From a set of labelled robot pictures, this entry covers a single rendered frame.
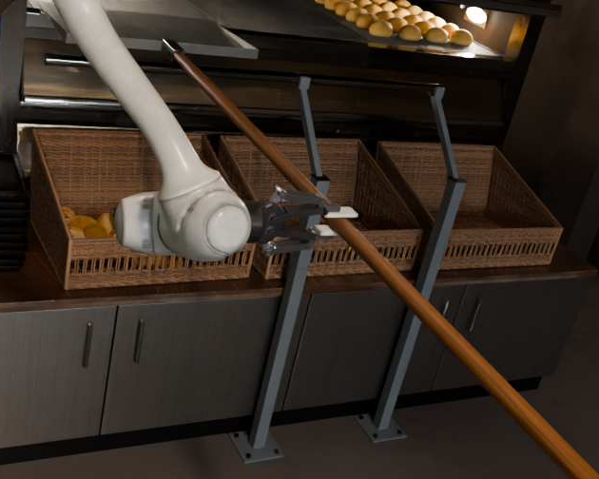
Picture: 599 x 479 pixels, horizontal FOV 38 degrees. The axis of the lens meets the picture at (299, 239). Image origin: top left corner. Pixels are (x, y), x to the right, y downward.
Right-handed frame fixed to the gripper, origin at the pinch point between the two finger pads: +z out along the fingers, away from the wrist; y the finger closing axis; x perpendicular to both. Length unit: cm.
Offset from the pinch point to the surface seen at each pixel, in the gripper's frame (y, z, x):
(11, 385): 86, -40, -71
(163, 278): 57, 0, -76
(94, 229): 52, -15, -97
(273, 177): 45, 51, -119
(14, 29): 4, -36, -125
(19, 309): 61, -40, -70
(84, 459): 117, -16, -73
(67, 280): 56, -27, -75
